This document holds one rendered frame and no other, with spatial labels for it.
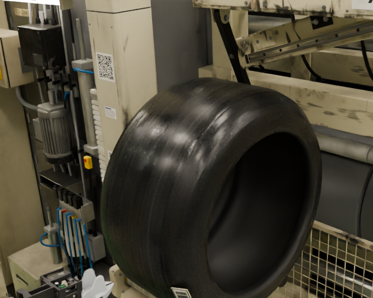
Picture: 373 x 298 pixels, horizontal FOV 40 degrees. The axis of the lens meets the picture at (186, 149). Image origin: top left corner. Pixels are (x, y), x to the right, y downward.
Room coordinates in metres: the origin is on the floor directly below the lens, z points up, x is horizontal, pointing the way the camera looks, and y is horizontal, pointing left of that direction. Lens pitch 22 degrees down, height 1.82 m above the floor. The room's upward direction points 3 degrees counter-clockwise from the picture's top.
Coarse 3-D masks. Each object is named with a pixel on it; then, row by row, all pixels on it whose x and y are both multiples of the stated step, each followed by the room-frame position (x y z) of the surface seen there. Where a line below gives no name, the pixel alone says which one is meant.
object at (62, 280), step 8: (64, 272) 0.87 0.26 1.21; (40, 280) 0.85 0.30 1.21; (48, 280) 0.84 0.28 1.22; (56, 280) 0.85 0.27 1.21; (64, 280) 0.86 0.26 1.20; (72, 280) 0.85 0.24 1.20; (40, 288) 0.81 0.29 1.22; (48, 288) 0.82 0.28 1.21; (56, 288) 0.81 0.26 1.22; (64, 288) 0.81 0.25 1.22; (72, 288) 0.83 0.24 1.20; (80, 288) 0.83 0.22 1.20; (24, 296) 0.78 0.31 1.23; (32, 296) 0.78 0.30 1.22; (40, 296) 0.80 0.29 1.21; (48, 296) 0.81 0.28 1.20; (56, 296) 0.81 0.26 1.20; (64, 296) 0.81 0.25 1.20; (72, 296) 0.83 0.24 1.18
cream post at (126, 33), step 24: (96, 0) 1.38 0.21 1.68; (120, 0) 1.35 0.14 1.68; (144, 0) 1.40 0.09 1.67; (96, 24) 1.39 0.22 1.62; (120, 24) 1.34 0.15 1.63; (144, 24) 1.39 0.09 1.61; (96, 48) 1.40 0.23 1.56; (120, 48) 1.33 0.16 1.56; (144, 48) 1.39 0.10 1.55; (96, 72) 1.41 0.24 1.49; (120, 72) 1.33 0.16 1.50; (144, 72) 1.39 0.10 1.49; (120, 96) 1.34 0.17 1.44; (144, 96) 1.38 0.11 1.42; (120, 120) 1.34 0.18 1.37
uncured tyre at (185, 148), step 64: (128, 128) 1.14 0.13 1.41; (192, 128) 1.03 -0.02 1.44; (256, 128) 1.07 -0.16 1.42; (128, 192) 1.02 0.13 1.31; (192, 192) 0.95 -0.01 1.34; (256, 192) 1.43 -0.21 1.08; (320, 192) 1.26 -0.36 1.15; (128, 256) 1.00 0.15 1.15; (192, 256) 0.92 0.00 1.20; (256, 256) 1.27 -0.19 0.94
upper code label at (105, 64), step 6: (96, 54) 1.40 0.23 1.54; (102, 54) 1.38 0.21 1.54; (108, 54) 1.36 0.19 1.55; (102, 60) 1.38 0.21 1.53; (108, 60) 1.36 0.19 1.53; (102, 66) 1.38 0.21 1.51; (108, 66) 1.36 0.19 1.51; (102, 72) 1.39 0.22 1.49; (108, 72) 1.37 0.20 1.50; (102, 78) 1.39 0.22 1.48; (108, 78) 1.37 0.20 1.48; (114, 78) 1.35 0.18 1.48
